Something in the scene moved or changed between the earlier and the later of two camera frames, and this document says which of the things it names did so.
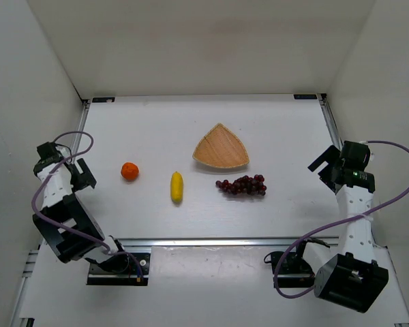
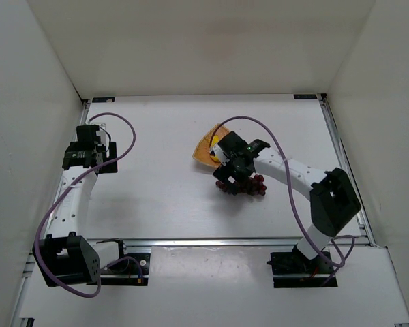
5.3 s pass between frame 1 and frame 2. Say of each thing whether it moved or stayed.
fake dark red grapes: stayed
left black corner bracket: stayed
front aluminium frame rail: stayed
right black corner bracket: stayed
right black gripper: moved
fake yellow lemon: moved
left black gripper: moved
